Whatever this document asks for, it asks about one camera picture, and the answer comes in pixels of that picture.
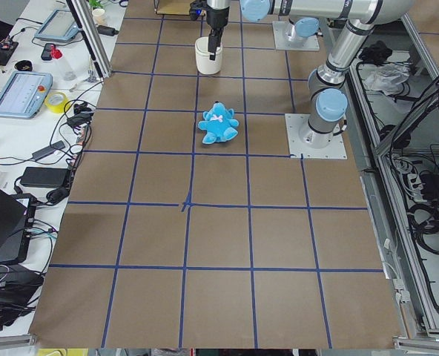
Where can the teach pendant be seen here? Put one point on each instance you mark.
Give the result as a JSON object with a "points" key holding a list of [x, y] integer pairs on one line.
{"points": [[24, 94], [60, 26]]}

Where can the crumpled white cloth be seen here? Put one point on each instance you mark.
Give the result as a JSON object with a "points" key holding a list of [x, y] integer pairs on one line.
{"points": [[388, 79]]}

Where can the blue teddy bear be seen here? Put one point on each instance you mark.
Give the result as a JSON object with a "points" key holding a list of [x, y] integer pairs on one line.
{"points": [[219, 124]]}

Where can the near teach pendant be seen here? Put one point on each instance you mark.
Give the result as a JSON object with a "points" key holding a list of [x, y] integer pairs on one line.
{"points": [[24, 94]]}

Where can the white trash can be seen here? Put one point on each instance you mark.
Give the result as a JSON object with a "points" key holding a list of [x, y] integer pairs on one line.
{"points": [[204, 64]]}

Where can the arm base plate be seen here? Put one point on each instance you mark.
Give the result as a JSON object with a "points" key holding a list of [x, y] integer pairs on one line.
{"points": [[282, 42], [304, 143]]}

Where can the yellow tape roll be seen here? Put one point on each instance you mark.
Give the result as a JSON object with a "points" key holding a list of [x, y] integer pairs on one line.
{"points": [[55, 102]]}

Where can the far teach pendant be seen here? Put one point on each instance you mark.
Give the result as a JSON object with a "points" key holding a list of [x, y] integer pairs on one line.
{"points": [[60, 26]]}

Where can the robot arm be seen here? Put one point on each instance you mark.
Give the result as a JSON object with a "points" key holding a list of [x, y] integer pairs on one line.
{"points": [[328, 102], [303, 28]]}

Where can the aluminium frame post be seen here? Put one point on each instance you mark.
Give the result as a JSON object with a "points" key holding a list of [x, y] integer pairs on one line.
{"points": [[82, 15]]}

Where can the black power adapter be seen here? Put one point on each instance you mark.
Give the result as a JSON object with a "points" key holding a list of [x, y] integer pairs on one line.
{"points": [[39, 177]]}

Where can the paper cup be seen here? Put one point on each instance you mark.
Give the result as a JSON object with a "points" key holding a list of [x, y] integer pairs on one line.
{"points": [[99, 16]]}

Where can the red capped plastic bottle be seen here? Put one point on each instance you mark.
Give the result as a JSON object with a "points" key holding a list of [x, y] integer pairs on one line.
{"points": [[62, 64]]}

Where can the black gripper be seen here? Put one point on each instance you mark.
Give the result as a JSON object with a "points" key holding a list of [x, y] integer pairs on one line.
{"points": [[218, 18]]}

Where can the black computer box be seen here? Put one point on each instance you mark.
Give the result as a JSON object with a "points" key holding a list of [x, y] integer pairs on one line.
{"points": [[16, 218]]}

